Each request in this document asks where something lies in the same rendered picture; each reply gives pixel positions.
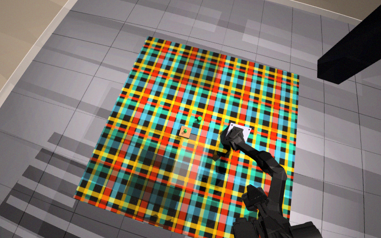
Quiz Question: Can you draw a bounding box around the tan block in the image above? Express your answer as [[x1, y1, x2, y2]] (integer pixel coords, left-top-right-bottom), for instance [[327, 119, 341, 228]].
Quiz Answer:
[[179, 126, 192, 139]]

